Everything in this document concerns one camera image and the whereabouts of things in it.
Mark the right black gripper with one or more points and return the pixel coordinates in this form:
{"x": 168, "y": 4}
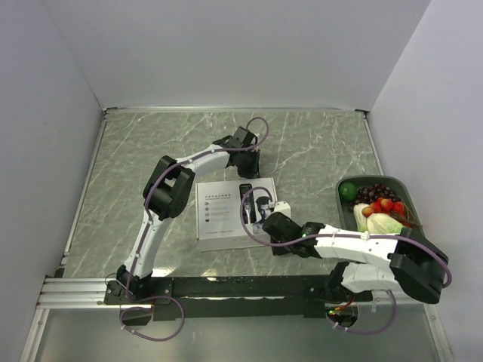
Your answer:
{"x": 279, "y": 250}

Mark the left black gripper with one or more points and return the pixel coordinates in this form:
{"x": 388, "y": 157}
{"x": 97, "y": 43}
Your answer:
{"x": 254, "y": 172}

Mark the white hair clipper kit box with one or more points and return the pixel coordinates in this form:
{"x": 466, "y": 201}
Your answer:
{"x": 229, "y": 212}

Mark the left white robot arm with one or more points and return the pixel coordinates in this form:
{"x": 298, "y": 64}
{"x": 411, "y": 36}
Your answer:
{"x": 166, "y": 195}

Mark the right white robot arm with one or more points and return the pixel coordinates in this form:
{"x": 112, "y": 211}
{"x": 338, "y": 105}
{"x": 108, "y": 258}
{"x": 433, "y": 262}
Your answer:
{"x": 403, "y": 260}

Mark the fake green lime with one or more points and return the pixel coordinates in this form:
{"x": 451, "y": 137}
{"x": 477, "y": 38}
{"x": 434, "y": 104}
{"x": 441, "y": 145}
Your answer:
{"x": 347, "y": 191}

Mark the fake green lettuce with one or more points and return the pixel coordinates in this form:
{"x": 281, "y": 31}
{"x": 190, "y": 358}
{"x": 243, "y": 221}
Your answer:
{"x": 368, "y": 220}

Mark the fake dark grapes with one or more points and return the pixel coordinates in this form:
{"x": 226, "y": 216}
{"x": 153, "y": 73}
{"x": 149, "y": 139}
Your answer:
{"x": 371, "y": 194}

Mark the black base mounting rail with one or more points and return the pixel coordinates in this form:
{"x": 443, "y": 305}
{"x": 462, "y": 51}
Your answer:
{"x": 239, "y": 296}

